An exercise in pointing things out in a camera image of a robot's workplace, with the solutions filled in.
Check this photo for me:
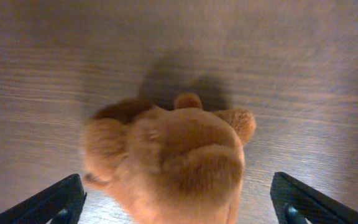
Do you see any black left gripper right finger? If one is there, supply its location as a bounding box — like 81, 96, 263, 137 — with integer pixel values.
270, 172, 358, 224

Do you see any brown plush toy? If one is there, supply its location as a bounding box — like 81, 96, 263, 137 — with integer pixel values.
82, 93, 256, 223

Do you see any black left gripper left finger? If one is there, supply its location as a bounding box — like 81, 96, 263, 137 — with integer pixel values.
0, 174, 87, 224

